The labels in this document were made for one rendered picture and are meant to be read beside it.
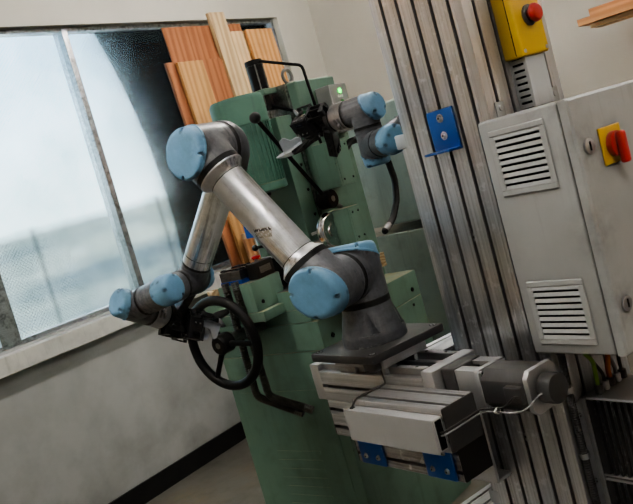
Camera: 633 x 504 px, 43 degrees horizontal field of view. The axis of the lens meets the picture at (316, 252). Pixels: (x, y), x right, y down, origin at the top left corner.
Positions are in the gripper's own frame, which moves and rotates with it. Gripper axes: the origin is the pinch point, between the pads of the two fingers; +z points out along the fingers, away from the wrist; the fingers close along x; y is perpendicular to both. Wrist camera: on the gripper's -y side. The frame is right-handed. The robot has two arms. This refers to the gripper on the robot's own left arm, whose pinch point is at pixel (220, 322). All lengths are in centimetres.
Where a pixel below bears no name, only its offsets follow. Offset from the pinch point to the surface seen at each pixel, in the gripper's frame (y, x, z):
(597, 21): -172, 47, 169
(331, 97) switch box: -81, 9, 31
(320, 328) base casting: -2.5, 14.0, 26.6
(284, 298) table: -11.4, 4.1, 20.8
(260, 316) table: -4.6, 1.7, 13.8
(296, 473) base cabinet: 38, -12, 49
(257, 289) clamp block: -12.3, 1.4, 11.9
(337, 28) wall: -236, -119, 180
